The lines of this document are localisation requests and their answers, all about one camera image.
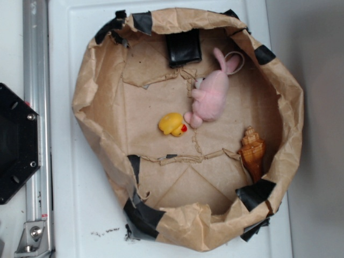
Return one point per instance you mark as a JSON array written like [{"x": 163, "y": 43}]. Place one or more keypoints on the yellow rubber duck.
[{"x": 172, "y": 123}]

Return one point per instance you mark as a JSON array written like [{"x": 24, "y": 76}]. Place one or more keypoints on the brown paper bag basin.
[{"x": 193, "y": 190}]

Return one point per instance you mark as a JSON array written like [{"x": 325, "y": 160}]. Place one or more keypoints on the pink plush bunny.
[{"x": 210, "y": 92}]

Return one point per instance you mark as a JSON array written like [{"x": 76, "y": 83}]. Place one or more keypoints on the black tape patch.
[{"x": 183, "y": 48}]

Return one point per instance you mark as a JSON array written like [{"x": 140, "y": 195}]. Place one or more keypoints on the brown conch seashell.
[{"x": 252, "y": 152}]

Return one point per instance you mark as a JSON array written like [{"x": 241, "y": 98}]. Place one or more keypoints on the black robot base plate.
[{"x": 19, "y": 143}]

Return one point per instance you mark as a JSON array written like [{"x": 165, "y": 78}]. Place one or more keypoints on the aluminium extrusion rail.
[{"x": 39, "y": 196}]

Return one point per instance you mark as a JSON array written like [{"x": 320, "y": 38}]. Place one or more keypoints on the metal corner bracket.
[{"x": 33, "y": 241}]

